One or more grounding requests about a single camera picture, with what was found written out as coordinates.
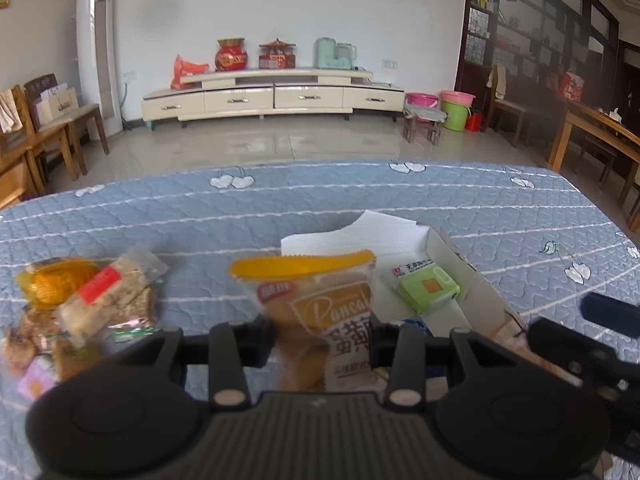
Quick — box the small wooden stool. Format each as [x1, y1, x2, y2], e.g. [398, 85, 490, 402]
[402, 105, 447, 146]

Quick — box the wooden bench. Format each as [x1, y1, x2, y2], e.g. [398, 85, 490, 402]
[577, 135, 618, 191]

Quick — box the red gift box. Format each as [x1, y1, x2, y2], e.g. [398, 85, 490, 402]
[258, 38, 297, 70]

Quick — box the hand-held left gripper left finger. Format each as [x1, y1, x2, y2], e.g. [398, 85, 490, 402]
[115, 316, 276, 409]

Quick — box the dark wooden display shelf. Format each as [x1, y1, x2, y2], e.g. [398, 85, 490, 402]
[455, 0, 640, 126]

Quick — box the purple wafer packet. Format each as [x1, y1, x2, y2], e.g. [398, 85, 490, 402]
[17, 360, 58, 401]

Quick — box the blue snack packet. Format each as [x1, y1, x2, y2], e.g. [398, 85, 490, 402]
[397, 316, 448, 381]

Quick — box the clear bag of round cookies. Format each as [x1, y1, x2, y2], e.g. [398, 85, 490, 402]
[0, 305, 66, 376]

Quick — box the yellow transparent snack packet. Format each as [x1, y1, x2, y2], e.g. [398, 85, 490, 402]
[15, 257, 103, 311]

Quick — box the dark chair with gift bag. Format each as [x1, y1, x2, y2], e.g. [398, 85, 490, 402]
[24, 73, 110, 176]

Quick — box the wooden chair with towel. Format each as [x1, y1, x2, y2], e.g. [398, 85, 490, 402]
[0, 85, 81, 183]

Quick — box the white standing air conditioner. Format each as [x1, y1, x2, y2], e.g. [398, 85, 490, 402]
[75, 0, 122, 137]

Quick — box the dark wooden dining chair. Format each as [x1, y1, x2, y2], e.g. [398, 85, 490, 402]
[487, 65, 533, 147]

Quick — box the light green wafer packet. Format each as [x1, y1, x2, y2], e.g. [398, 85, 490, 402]
[391, 259, 462, 315]

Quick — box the wooden dining table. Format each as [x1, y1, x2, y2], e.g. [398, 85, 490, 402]
[547, 100, 640, 201]

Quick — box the cream television cabinet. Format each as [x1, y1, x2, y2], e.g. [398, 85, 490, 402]
[141, 67, 406, 123]

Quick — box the glass blender jug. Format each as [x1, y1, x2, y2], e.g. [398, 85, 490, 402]
[335, 42, 358, 69]

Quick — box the rice cracker packet red label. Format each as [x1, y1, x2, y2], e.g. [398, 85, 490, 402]
[55, 246, 168, 341]

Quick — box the green plastic bucket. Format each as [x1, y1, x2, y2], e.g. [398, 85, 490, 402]
[442, 100, 471, 132]

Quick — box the yellow-edged pancake cookie bag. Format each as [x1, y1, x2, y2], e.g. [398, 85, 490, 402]
[229, 249, 377, 393]

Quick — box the mint green kitchen appliance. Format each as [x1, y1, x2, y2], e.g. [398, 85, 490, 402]
[315, 37, 338, 69]

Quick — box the orange plastic bag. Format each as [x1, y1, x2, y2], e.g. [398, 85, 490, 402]
[171, 55, 210, 91]

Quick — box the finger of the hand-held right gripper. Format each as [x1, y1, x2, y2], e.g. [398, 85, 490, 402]
[529, 317, 640, 402]
[581, 292, 640, 338]

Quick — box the cream cloth on chair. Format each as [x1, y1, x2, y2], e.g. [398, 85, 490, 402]
[487, 66, 507, 100]

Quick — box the green-edged brown cake packet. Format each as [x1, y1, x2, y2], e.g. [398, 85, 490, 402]
[52, 325, 163, 381]

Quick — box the white towel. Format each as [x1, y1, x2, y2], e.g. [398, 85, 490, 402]
[0, 91, 23, 133]

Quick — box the blue quilted blanket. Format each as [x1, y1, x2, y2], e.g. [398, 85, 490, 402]
[0, 160, 640, 480]

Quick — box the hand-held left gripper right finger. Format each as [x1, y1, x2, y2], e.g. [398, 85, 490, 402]
[371, 322, 532, 408]

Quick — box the red and gold jar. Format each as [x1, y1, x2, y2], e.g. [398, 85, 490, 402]
[215, 37, 249, 72]

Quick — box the white gift bag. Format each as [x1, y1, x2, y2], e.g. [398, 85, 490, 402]
[34, 85, 80, 126]

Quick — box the white cardboard box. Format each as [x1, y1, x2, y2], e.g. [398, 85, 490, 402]
[280, 210, 583, 386]

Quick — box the red box on table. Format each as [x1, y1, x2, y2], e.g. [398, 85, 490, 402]
[557, 71, 586, 103]

